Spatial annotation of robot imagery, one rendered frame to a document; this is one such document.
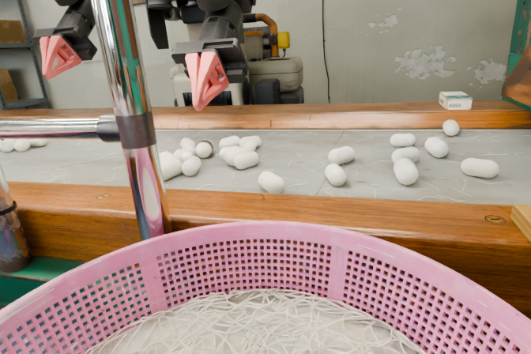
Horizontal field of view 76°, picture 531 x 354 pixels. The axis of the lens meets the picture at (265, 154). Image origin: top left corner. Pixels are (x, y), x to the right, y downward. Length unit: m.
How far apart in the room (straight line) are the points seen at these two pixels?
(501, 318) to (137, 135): 0.22
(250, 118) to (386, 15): 1.98
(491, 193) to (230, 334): 0.27
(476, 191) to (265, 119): 0.36
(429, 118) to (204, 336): 0.48
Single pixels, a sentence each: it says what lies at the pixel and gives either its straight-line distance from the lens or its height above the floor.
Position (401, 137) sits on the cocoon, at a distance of 0.49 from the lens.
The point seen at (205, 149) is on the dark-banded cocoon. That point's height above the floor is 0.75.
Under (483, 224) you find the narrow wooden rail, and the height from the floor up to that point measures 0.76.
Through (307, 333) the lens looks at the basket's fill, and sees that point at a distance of 0.22.
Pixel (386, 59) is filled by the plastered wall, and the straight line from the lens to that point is 2.53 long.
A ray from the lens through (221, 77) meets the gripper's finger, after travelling 0.53.
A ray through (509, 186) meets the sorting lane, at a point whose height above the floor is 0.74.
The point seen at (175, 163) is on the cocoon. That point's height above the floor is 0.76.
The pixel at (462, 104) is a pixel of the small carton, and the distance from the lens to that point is 0.63.
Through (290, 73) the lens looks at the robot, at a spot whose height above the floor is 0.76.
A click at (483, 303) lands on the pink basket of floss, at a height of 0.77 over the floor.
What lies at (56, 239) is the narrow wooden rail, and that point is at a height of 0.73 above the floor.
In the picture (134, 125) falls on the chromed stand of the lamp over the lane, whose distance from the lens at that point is 0.23.
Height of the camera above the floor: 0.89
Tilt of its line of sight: 18 degrees down
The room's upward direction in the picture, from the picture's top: 4 degrees counter-clockwise
